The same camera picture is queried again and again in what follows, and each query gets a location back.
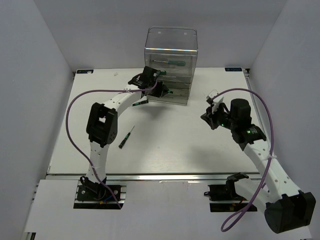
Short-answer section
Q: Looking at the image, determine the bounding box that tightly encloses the blue label left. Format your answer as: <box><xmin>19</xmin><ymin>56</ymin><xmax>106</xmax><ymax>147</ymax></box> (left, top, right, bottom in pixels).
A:
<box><xmin>76</xmin><ymin>69</ymin><xmax>94</xmax><ymax>74</ymax></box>

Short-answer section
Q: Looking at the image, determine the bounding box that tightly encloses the short green handle screwdriver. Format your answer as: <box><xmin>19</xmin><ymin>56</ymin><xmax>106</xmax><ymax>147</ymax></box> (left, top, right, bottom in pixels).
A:
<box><xmin>152</xmin><ymin>60</ymin><xmax>186</xmax><ymax>67</ymax></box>

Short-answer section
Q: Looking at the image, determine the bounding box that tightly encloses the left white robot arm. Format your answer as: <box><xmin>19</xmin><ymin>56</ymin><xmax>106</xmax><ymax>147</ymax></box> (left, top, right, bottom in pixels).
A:
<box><xmin>80</xmin><ymin>66</ymin><xmax>166</xmax><ymax>200</ymax></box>

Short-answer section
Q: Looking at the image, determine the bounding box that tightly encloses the thin black green screwdriver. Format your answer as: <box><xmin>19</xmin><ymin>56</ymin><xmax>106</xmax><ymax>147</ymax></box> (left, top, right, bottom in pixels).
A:
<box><xmin>132</xmin><ymin>99</ymin><xmax>149</xmax><ymax>107</ymax></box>

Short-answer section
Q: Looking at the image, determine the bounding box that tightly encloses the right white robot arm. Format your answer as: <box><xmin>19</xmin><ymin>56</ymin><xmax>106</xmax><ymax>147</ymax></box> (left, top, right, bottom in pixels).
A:
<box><xmin>201</xmin><ymin>97</ymin><xmax>316</xmax><ymax>234</ymax></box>

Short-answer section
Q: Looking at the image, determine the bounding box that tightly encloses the clear plastic drawer cabinet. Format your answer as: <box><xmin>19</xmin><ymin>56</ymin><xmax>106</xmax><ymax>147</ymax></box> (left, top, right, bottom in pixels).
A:
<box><xmin>144</xmin><ymin>26</ymin><xmax>198</xmax><ymax>105</ymax></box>

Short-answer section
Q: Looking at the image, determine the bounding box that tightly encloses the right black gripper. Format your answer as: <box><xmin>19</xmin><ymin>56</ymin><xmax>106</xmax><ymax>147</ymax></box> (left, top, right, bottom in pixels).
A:
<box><xmin>200</xmin><ymin>101</ymin><xmax>237</xmax><ymax>131</ymax></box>

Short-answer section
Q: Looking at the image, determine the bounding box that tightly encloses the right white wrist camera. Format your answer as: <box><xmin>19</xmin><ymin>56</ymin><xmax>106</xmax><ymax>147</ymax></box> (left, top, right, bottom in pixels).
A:
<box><xmin>206</xmin><ymin>89</ymin><xmax>224</xmax><ymax>114</ymax></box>

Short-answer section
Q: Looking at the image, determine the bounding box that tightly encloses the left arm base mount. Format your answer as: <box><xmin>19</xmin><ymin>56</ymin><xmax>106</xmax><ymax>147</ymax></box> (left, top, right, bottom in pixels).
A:
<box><xmin>73</xmin><ymin>176</ymin><xmax>126</xmax><ymax>210</ymax></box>

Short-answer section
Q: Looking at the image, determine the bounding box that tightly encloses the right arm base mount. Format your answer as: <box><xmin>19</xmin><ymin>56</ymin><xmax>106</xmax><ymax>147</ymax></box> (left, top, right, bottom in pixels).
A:
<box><xmin>203</xmin><ymin>172</ymin><xmax>249</xmax><ymax>213</ymax></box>

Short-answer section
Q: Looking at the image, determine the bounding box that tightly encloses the small black green screwdriver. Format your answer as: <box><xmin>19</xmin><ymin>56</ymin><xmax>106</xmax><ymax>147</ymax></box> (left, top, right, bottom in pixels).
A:
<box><xmin>118</xmin><ymin>126</ymin><xmax>135</xmax><ymax>149</ymax></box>

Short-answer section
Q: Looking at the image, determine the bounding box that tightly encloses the long green handle screwdriver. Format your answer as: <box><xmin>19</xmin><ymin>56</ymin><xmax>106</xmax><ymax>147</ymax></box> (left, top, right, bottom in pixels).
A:
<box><xmin>160</xmin><ymin>71</ymin><xmax>180</xmax><ymax>76</ymax></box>

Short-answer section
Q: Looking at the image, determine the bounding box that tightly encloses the blue label right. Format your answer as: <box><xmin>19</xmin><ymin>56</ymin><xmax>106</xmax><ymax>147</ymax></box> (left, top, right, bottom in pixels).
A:
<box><xmin>224</xmin><ymin>67</ymin><xmax>243</xmax><ymax>72</ymax></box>

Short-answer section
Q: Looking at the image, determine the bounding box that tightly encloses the blue label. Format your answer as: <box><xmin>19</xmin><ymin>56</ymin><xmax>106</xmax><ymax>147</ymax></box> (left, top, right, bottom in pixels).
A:
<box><xmin>224</xmin><ymin>67</ymin><xmax>243</xmax><ymax>72</ymax></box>
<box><xmin>76</xmin><ymin>69</ymin><xmax>94</xmax><ymax>74</ymax></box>

